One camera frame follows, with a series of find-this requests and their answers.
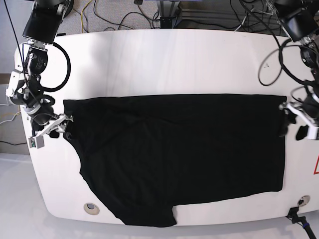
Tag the table grommet hole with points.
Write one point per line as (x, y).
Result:
(91, 209)
(304, 200)

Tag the red warning sticker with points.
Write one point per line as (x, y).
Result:
(316, 171)

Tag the black clamp with cable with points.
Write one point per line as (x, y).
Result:
(296, 219)

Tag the table grommet hole right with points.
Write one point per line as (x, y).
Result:
(304, 200)

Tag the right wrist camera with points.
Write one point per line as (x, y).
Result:
(36, 142)

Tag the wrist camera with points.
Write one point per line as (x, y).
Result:
(36, 142)
(313, 133)

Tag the black central column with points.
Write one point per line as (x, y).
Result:
(169, 12)

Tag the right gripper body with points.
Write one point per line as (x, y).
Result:
(43, 122)

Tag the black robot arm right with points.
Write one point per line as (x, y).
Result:
(25, 88)

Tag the table grommet hole left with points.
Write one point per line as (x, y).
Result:
(91, 209)

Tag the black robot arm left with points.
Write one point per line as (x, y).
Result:
(181, 61)

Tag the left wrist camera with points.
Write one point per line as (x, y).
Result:
(313, 133)

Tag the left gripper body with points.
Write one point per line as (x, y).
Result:
(308, 110)

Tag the black T-shirt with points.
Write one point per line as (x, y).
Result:
(141, 156)

